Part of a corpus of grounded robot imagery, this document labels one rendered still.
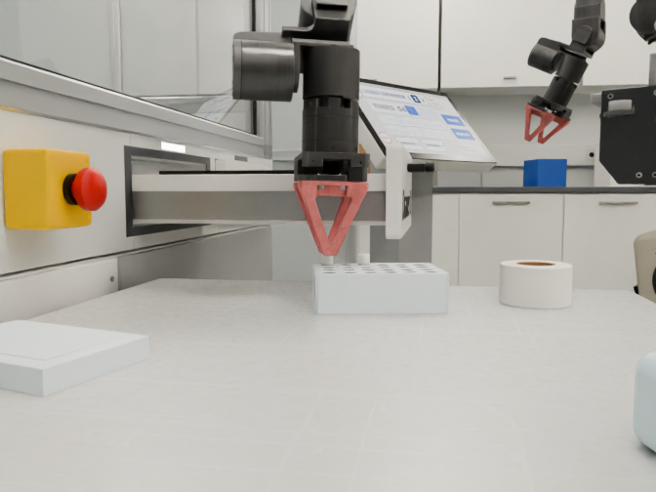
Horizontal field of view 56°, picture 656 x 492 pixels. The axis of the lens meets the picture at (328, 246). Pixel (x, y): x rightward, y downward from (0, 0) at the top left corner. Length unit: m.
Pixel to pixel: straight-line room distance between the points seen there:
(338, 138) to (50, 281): 0.32
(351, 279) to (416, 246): 1.32
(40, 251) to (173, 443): 0.39
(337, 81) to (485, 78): 3.70
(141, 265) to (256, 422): 0.55
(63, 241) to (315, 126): 0.29
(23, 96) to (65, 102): 0.07
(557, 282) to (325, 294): 0.23
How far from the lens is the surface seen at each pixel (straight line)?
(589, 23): 1.54
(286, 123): 2.63
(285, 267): 2.63
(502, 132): 4.63
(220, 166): 1.09
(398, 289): 0.57
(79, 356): 0.40
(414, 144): 1.74
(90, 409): 0.36
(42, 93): 0.68
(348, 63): 0.62
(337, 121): 0.61
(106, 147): 0.77
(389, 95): 1.87
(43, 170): 0.59
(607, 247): 4.06
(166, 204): 0.80
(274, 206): 0.75
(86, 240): 0.73
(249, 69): 0.61
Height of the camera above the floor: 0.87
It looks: 5 degrees down
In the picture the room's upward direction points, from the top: straight up
